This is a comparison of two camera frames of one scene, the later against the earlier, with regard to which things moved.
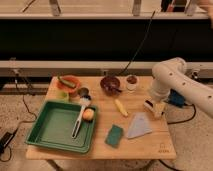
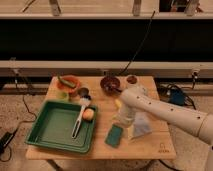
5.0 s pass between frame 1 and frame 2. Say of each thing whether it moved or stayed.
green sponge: stayed
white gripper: moved
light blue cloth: stayed
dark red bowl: stayed
